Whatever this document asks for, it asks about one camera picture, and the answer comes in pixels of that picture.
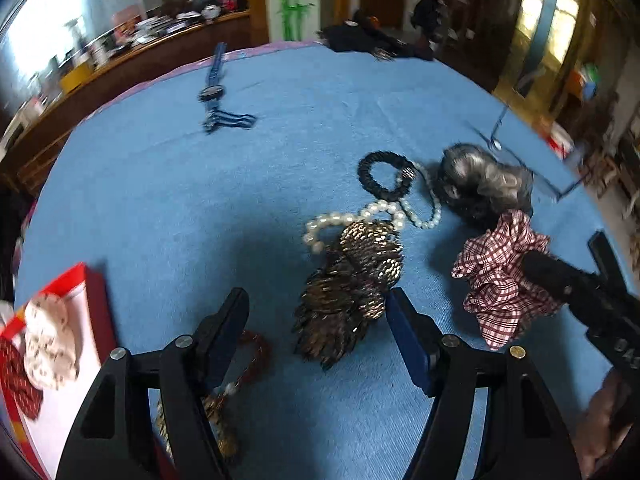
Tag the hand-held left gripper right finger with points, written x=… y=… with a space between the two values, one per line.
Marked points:
x=407 y=335

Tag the grey fuzzy hair scrunchie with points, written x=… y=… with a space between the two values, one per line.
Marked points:
x=480 y=185

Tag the black cloth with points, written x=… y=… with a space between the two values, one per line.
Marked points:
x=370 y=40

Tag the blue table cloth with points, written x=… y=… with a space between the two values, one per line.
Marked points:
x=200 y=200

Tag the red plaid hair scrunchie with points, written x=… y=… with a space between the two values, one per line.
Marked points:
x=495 y=275

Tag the white floral hair scrunchie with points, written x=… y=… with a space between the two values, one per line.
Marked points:
x=50 y=345

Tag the gold sequin hair bow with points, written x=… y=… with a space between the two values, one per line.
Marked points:
x=350 y=280

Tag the red dotted hair scrunchie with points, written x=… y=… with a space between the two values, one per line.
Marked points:
x=20 y=382

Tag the person's right hand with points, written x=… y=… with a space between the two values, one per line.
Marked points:
x=600 y=425

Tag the wooden counter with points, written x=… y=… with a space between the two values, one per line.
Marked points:
x=150 y=62

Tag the yellow box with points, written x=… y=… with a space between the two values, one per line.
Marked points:
x=75 y=80

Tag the red box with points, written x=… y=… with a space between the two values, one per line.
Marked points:
x=95 y=310

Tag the green bamboo wall decal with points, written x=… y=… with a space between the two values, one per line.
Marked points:
x=295 y=0

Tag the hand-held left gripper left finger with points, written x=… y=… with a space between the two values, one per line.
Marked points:
x=226 y=330

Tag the thin frame eyeglasses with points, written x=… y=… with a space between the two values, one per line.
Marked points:
x=495 y=143

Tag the counter clutter pile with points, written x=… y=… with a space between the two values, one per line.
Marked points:
x=165 y=20

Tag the coat stand with dark clothes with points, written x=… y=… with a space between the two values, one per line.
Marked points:
x=429 y=7

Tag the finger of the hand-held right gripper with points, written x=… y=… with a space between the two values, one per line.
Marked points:
x=606 y=257
x=550 y=270

